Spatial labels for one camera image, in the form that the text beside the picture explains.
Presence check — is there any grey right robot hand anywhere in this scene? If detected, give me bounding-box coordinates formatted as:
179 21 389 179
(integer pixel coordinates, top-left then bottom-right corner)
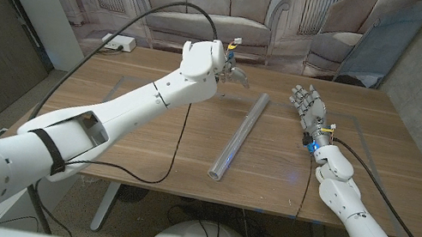
281 82 341 152

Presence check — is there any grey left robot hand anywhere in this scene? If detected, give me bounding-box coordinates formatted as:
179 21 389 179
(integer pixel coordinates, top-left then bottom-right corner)
216 52 256 90

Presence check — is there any clear plastic wrap roll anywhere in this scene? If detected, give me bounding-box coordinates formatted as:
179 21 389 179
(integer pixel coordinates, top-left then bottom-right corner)
206 85 272 188

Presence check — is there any white power strip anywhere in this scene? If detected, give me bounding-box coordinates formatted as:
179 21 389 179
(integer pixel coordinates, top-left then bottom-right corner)
100 32 138 54

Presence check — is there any blue grey leaning board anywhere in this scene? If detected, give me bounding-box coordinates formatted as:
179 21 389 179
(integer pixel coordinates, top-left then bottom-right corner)
333 0 422 98

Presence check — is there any white table leg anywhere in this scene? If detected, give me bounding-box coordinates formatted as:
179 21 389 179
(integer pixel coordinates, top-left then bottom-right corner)
88 179 123 235

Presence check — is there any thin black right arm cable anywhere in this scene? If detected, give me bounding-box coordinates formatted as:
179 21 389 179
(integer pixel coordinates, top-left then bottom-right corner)
288 151 317 222

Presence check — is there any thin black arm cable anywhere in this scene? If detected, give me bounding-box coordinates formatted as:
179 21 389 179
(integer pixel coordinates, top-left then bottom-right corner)
64 83 193 189
288 151 317 222

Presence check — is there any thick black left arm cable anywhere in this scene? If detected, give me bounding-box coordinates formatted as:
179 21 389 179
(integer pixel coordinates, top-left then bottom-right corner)
27 0 225 152

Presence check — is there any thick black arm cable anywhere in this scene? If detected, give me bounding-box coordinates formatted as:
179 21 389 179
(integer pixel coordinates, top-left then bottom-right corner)
316 137 422 237
27 0 225 152

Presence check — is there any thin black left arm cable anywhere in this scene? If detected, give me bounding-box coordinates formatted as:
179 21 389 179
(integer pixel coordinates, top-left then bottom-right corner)
64 83 193 189

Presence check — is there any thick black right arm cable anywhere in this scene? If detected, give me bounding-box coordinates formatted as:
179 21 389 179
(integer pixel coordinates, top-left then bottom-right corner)
316 137 422 237

